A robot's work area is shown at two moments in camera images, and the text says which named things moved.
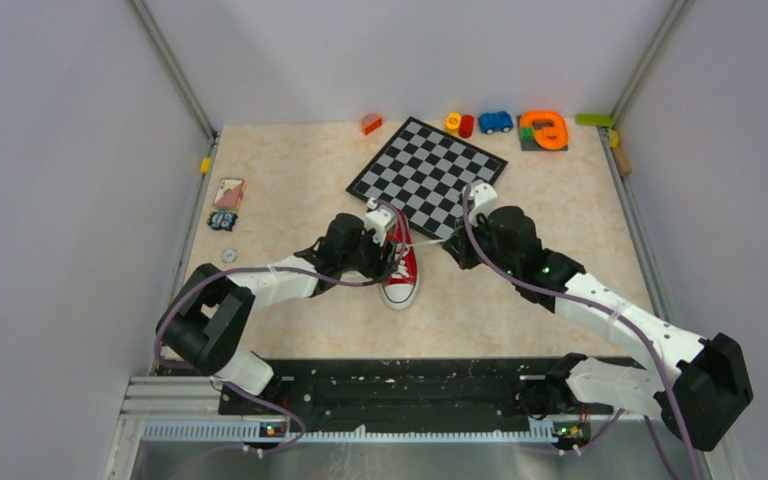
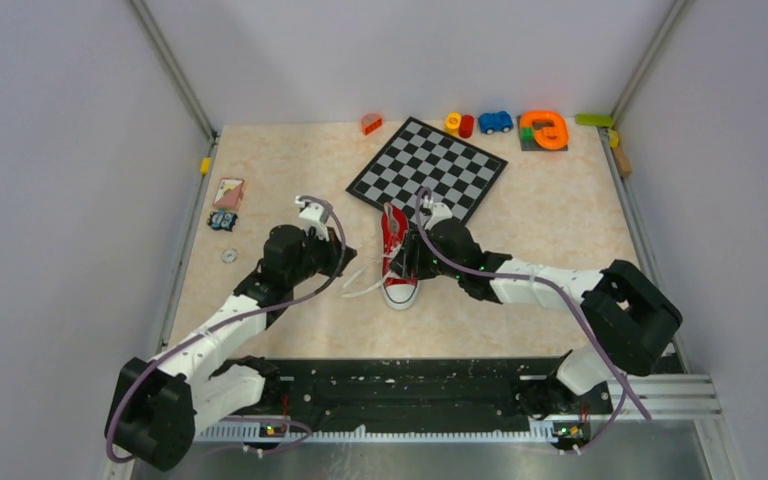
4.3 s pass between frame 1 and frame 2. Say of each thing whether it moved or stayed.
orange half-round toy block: stayed
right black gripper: moved
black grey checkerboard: stayed
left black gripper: moved
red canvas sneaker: stayed
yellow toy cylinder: stayed
